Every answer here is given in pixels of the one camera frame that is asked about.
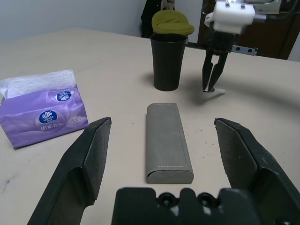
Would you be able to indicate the dark brown wooden cabinet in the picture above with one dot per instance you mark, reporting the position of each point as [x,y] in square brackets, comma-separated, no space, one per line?
[272,35]

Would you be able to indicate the black hanging coat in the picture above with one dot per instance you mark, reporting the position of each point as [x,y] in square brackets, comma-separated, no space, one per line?
[146,18]

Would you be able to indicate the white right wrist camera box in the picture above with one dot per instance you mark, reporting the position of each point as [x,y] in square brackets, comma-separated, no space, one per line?
[232,16]

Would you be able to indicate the white marker black cap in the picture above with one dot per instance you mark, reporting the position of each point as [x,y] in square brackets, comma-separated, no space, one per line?
[219,91]

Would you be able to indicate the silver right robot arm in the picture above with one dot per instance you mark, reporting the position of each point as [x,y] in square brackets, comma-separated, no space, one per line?
[262,4]

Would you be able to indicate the black plastic cup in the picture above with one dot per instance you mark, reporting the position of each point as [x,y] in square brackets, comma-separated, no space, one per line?
[166,63]

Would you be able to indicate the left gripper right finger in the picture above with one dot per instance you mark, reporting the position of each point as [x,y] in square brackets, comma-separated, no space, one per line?
[257,178]

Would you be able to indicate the yellow-green seat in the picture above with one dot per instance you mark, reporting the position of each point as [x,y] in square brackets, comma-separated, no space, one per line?
[171,23]

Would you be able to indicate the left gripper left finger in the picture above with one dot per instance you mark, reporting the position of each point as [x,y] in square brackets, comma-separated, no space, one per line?
[82,168]

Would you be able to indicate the purple tissue box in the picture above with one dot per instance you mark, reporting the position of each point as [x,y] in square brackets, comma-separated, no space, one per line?
[35,117]

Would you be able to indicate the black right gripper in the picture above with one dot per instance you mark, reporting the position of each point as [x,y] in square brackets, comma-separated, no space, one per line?
[220,42]

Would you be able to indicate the grey glasses case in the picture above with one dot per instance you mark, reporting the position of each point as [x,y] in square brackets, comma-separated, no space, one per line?
[164,140]

